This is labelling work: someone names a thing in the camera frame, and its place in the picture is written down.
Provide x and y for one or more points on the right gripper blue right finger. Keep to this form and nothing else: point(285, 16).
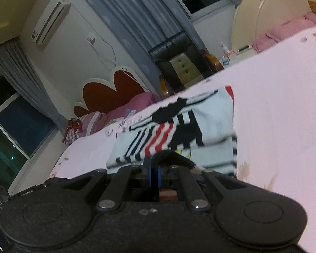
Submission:
point(158, 171)

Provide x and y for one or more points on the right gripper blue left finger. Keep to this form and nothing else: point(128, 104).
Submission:
point(147, 169)

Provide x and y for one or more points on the striped red black white sweater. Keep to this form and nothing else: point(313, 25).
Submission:
point(199, 128)

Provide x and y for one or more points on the magenta blanket on left bed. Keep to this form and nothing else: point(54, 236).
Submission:
point(138, 103)

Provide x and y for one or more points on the pink striped pillow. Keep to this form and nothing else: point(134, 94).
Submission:
point(91, 124)

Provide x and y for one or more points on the red yellow doll on pillow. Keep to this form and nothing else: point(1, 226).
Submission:
point(74, 125)

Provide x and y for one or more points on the red heart-shaped headboard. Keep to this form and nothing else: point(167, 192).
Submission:
point(106, 95)

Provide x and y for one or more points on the black leather armchair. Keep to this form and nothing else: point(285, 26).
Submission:
point(182, 64)

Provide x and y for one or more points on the plastic bottle on nightstand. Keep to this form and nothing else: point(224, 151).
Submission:
point(225, 49)

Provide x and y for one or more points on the pink floral bed sheet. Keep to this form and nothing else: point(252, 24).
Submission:
point(271, 206)

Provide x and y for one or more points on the left grey-blue curtain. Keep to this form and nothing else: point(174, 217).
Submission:
point(17, 69)

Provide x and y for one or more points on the cream arched headboard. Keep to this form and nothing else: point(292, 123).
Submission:
point(254, 18)

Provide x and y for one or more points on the pink pillow on right bed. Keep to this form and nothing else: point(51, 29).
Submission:
point(286, 30)

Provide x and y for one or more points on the white wall charger with cable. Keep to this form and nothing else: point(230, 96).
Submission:
point(91, 40)

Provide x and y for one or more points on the white wall air conditioner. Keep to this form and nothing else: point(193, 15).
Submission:
point(49, 18)

